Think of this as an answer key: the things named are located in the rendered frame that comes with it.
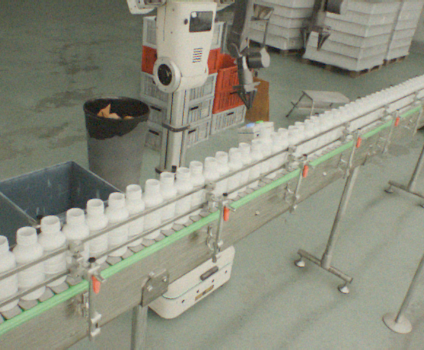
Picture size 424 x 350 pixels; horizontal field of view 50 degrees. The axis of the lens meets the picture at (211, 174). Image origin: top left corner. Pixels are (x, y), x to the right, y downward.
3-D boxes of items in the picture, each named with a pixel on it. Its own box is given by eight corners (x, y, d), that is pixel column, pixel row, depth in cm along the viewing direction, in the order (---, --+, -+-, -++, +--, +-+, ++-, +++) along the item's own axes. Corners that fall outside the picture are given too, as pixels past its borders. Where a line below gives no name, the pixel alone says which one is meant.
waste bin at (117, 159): (109, 210, 310) (111, 124, 280) (71, 184, 334) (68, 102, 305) (157, 190, 342) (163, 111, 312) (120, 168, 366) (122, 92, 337)
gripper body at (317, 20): (309, 25, 186) (312, 6, 182) (330, 30, 180) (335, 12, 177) (301, 26, 181) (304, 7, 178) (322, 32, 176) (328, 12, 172)
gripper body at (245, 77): (261, 86, 175) (259, 66, 173) (245, 90, 168) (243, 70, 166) (247, 87, 179) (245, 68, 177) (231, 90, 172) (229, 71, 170)
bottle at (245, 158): (233, 182, 158) (241, 139, 150) (248, 188, 155) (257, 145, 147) (225, 189, 153) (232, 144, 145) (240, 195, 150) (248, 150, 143)
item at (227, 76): (217, 92, 429) (220, 70, 419) (184, 81, 449) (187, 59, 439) (252, 83, 473) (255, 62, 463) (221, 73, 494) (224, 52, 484)
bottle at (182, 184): (182, 227, 130) (188, 177, 122) (164, 220, 132) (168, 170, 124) (192, 218, 135) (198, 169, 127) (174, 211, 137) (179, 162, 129)
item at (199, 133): (169, 157, 394) (171, 134, 384) (135, 142, 413) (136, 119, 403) (209, 139, 440) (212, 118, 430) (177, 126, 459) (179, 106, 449)
